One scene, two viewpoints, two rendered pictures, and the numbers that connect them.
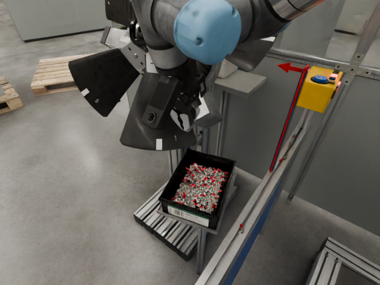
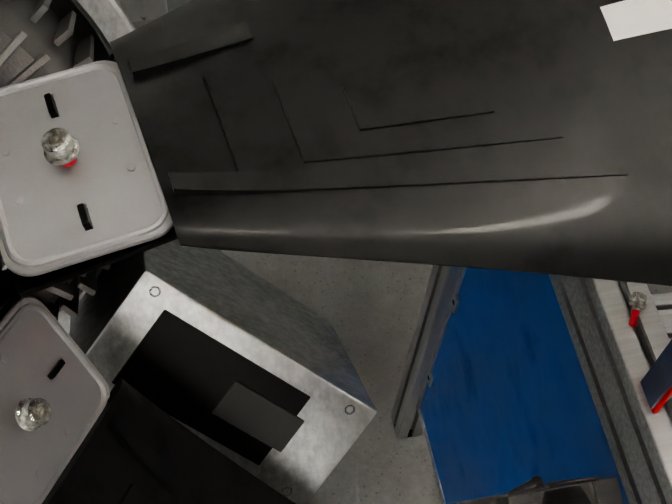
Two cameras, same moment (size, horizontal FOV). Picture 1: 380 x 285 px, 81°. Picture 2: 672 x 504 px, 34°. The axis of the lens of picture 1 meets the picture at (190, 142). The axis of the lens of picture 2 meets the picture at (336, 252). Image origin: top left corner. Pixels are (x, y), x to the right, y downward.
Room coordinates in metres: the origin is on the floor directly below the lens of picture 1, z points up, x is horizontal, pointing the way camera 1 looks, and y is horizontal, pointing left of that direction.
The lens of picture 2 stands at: (0.47, 0.15, 1.55)
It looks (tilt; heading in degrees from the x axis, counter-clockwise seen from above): 59 degrees down; 305
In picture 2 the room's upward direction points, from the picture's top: 7 degrees clockwise
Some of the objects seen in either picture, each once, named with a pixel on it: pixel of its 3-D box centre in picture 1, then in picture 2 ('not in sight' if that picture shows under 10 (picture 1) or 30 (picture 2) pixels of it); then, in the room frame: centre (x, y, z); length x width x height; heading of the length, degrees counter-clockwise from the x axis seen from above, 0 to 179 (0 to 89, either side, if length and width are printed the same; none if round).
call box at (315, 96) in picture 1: (317, 89); not in sight; (0.70, -0.44, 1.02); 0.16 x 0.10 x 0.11; 143
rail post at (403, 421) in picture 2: (275, 194); (444, 304); (0.73, -0.46, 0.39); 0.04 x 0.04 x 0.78; 53
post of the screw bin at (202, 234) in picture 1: (202, 237); not in sight; (0.49, -0.05, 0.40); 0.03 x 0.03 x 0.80; 68
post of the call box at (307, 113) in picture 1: (307, 114); not in sight; (0.70, -0.44, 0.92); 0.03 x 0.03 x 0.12; 53
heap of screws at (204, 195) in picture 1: (199, 189); not in sight; (0.43, -0.03, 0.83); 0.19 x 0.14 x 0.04; 159
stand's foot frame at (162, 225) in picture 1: (188, 202); not in sight; (0.92, 0.01, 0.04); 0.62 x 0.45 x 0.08; 143
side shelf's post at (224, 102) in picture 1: (220, 137); not in sight; (1.19, -0.21, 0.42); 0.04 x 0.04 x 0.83; 53
